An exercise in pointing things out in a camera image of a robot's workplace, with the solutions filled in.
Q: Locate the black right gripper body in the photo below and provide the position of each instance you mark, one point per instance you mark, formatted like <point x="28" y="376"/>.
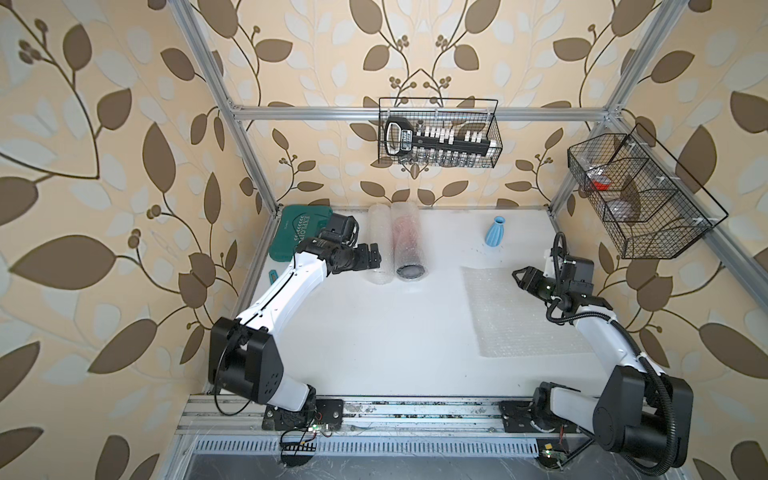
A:
<point x="560" y="288"/>

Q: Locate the red item in basket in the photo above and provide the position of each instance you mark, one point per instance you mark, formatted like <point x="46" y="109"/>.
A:
<point x="597" y="179"/>

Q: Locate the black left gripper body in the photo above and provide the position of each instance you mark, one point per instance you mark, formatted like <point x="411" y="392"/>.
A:
<point x="347" y="258"/>

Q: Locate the black wire basket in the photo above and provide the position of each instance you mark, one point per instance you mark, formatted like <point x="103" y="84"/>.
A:
<point x="462" y="114"/>
<point x="659" y="205"/>

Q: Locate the aluminium frame rail base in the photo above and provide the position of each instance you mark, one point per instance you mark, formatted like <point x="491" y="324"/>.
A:
<point x="381" y="438"/>

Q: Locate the black wire basket right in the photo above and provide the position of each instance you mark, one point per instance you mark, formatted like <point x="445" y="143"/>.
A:
<point x="659" y="205"/>

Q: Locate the clear bubble wrap roll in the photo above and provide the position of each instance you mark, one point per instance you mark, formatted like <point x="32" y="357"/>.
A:
<point x="379" y="231"/>

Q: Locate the light blue vase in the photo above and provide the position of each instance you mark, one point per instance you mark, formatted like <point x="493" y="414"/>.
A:
<point x="495" y="233"/>

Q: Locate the black socket tool set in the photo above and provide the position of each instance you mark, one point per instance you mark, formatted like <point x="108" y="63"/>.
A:
<point x="402" y="137"/>

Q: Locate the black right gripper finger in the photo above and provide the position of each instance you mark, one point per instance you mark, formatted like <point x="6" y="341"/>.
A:
<point x="541" y="287"/>
<point x="528" y="279"/>

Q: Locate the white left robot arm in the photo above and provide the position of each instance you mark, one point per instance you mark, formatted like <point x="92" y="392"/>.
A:
<point x="244" y="357"/>

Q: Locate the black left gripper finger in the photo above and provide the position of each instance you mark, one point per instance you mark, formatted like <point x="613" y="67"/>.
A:
<point x="373" y="256"/>
<point x="361" y="258"/>

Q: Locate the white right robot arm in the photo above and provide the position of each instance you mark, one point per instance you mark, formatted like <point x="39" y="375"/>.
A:
<point x="642" y="413"/>

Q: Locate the black wire basket back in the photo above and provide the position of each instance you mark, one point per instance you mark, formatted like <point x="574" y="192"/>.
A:
<point x="462" y="114"/>

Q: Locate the bubble wrap sheet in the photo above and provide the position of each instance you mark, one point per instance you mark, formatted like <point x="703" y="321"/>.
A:
<point x="510" y="323"/>

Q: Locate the green plastic tool case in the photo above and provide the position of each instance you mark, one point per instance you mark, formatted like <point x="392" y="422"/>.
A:
<point x="297" y="223"/>

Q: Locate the bubble wrapped red vase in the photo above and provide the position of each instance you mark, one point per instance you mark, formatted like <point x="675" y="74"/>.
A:
<point x="408" y="253"/>

